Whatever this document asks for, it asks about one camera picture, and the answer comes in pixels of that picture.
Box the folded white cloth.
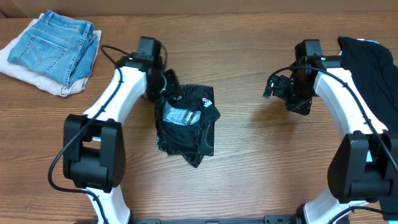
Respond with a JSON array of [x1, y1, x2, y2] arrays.
[[1, 13, 91, 97]]

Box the black printed cycling jersey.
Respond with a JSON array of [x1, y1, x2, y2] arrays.
[[155, 69, 221, 168]]

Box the plain black garment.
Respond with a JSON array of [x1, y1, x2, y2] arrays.
[[338, 37, 397, 134]]

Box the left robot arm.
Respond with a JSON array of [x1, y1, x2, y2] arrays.
[[54, 36, 167, 223]]

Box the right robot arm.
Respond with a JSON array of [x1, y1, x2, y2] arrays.
[[263, 39, 397, 223]]

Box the folded blue denim jeans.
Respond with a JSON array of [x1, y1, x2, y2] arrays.
[[7, 10, 98, 87]]

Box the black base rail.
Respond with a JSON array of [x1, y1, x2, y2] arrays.
[[74, 213, 351, 224]]

